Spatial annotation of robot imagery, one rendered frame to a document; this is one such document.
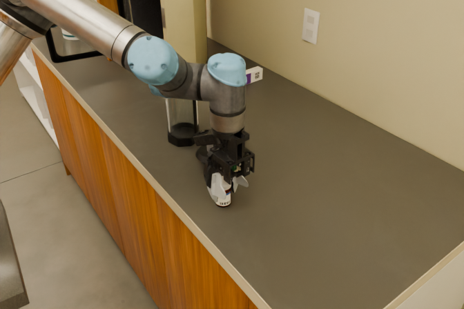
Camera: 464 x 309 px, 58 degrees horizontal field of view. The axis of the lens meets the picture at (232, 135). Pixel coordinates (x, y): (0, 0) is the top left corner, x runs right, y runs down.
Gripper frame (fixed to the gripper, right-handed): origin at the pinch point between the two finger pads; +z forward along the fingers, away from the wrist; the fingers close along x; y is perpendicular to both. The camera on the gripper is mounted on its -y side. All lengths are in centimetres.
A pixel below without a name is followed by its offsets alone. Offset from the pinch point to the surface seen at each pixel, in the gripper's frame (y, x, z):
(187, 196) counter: -7.2, -5.9, 3.6
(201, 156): -15.3, 4.2, 0.4
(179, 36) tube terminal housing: -61, 28, -15
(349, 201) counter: 19.2, 24.8, 3.6
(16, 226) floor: -135, -37, 98
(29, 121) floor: -242, 1, 98
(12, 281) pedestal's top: -8.1, -47.6, 3.5
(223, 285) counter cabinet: 9.1, -7.3, 20.7
